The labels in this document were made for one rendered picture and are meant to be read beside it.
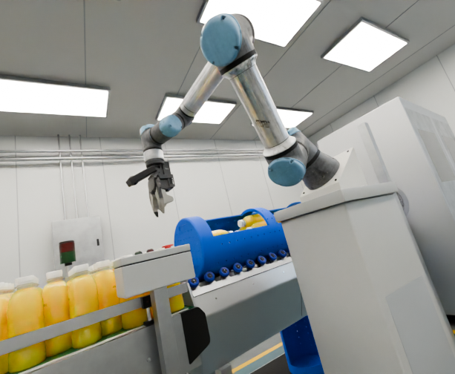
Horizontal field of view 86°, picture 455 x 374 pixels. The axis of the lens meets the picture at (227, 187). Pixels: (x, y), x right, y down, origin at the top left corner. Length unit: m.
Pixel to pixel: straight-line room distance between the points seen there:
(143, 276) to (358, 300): 0.62
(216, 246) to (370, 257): 0.56
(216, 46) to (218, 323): 0.94
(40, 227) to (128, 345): 3.74
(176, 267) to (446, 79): 5.68
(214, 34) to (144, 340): 0.86
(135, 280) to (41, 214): 3.85
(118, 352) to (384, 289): 0.75
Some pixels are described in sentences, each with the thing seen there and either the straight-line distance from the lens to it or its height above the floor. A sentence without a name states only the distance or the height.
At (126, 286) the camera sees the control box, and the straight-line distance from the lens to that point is 0.71.
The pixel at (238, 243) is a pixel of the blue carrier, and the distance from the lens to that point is 1.12.
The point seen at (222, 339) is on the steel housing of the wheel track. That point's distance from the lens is 1.12.
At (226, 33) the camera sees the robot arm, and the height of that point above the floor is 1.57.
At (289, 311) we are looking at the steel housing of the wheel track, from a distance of 1.37.
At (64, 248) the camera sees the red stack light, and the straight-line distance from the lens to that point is 1.37.
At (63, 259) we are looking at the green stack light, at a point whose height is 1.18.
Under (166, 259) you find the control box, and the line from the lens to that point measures 0.74.
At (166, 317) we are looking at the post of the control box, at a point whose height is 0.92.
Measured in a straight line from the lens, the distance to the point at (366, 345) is 0.93.
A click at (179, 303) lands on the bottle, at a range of 0.91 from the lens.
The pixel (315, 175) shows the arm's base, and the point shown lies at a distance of 0.95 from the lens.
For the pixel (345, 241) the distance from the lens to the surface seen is 0.83.
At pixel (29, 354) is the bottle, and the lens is 0.85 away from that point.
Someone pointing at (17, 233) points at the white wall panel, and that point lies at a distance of 4.50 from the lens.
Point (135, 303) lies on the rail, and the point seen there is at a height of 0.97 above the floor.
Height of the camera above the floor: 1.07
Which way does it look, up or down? 13 degrees up
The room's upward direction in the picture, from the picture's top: 14 degrees counter-clockwise
